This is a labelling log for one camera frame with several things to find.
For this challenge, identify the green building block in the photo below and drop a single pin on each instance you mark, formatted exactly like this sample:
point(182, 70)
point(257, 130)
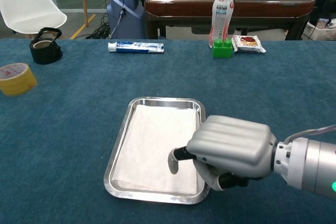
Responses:
point(221, 51)

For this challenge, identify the brown mahjong table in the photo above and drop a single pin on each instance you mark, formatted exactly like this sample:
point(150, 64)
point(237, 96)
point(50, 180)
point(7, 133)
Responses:
point(183, 6)

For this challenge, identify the clear pink drink bottle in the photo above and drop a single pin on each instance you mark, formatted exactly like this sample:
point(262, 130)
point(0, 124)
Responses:
point(221, 19)

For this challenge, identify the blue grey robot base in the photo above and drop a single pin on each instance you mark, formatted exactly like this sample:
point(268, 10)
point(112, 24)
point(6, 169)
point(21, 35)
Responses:
point(128, 16)

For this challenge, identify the stainless steel tray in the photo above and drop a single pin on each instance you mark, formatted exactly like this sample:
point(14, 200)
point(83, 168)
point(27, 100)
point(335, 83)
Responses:
point(162, 101)

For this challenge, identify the white storage box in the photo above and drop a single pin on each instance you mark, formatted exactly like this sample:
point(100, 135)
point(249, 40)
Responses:
point(315, 33)

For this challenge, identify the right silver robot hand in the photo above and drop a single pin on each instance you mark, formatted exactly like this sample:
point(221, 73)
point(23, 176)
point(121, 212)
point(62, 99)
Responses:
point(231, 142)

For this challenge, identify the white red snack packet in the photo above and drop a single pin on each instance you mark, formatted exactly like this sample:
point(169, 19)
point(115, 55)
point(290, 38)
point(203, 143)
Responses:
point(249, 44)

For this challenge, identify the white blue toothpaste tube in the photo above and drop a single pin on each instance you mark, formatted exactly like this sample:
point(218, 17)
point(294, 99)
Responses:
point(136, 47)

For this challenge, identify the black teapot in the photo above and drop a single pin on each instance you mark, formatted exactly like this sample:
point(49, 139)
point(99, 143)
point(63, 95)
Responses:
point(44, 56)

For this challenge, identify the white chair wooden legs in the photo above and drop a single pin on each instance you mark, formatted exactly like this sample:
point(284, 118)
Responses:
point(23, 3)

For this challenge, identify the white paper sheet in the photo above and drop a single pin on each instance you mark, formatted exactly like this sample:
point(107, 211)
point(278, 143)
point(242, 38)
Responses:
point(152, 142)

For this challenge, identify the yellow tape roll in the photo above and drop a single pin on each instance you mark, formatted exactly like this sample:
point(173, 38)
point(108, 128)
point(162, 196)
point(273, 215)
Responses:
point(18, 85)

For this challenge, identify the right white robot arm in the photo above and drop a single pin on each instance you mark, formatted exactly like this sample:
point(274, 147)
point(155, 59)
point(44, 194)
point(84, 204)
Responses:
point(309, 163)

